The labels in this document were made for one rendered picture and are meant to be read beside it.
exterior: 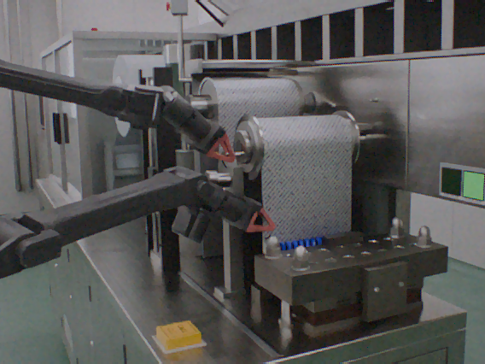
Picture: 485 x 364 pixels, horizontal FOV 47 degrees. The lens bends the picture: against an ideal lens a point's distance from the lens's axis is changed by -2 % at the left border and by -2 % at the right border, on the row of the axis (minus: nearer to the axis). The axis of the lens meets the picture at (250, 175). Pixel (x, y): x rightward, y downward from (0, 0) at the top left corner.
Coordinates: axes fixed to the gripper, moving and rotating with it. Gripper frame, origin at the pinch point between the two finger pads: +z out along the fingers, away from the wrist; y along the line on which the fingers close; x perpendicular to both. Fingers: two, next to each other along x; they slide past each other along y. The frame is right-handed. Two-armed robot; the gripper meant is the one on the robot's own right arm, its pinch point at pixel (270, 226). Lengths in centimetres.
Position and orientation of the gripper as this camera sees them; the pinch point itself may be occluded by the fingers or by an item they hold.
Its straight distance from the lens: 126.6
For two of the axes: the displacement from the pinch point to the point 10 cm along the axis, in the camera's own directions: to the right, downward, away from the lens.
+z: 7.9, 4.2, 4.5
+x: 4.3, -9.0, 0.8
